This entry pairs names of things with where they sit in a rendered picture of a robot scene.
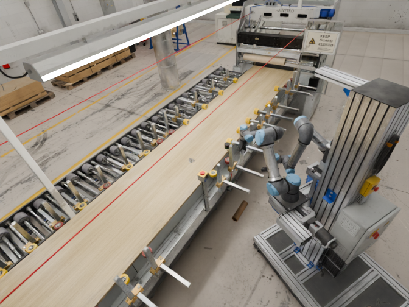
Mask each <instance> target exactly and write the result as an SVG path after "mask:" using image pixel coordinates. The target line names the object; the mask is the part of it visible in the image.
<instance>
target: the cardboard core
mask: <svg viewBox="0 0 409 307"><path fill-rule="evenodd" d="M247 205H248V203H247V202H246V201H243V202H242V203H241V204H240V206H239V207H238V209H237V211H236V212H235V214H234V215H233V217H232V219H233V220H234V221H236V222H237V221H238V220H239V217H240V216H241V215H242V213H243V211H244V210H245V208H246V206H247Z"/></svg>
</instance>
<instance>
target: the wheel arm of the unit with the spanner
mask: <svg viewBox="0 0 409 307"><path fill-rule="evenodd" d="M235 168H236V169H238V170H241V171H244V172H246V173H249V174H251V175H254V176H256V177H259V178H263V177H264V175H262V174H260V173H257V172H254V171H252V170H249V169H247V168H243V167H241V166H238V165H236V167H235Z"/></svg>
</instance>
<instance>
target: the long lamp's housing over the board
mask: <svg viewBox="0 0 409 307"><path fill-rule="evenodd" d="M228 1H230V0H199V1H197V2H193V3H191V5H185V6H182V7H179V8H177V9H173V10H171V11H168V12H165V13H162V14H160V15H156V16H153V17H151V18H147V19H145V20H142V21H139V22H137V23H134V24H131V25H128V26H125V27H121V28H120V29H116V30H113V31H111V32H108V33H105V34H102V35H99V36H96V37H94V38H90V39H88V40H86V41H87V43H84V42H79V43H76V44H73V45H70V46H68V47H65V48H62V49H59V50H56V51H54V52H50V53H48V54H44V55H42V56H39V57H36V58H33V59H30V60H28V61H25V62H23V66H24V69H25V71H27V70H28V69H30V70H31V71H32V74H28V75H29V77H30V78H31V79H33V80H36V81H39V82H41V83H44V80H43V79H42V77H43V76H45V75H48V74H50V73H52V72H55V71H58V70H60V69H62V68H65V67H67V66H70V65H73V64H75V63H77V62H80V61H82V60H85V59H87V58H90V57H92V56H94V55H97V54H99V53H102V52H105V51H107V50H109V49H112V48H115V47H116V46H119V45H122V44H124V43H127V42H129V41H131V40H134V39H137V38H139V37H141V36H144V35H147V34H149V33H151V32H154V31H156V30H159V29H162V28H163V27H166V26H169V25H171V24H173V23H176V22H179V21H181V20H183V19H186V18H188V17H191V16H193V15H196V14H198V13H201V12H204V11H205V10H208V9H211V8H213V7H216V6H218V5H220V4H223V3H225V2H228Z"/></svg>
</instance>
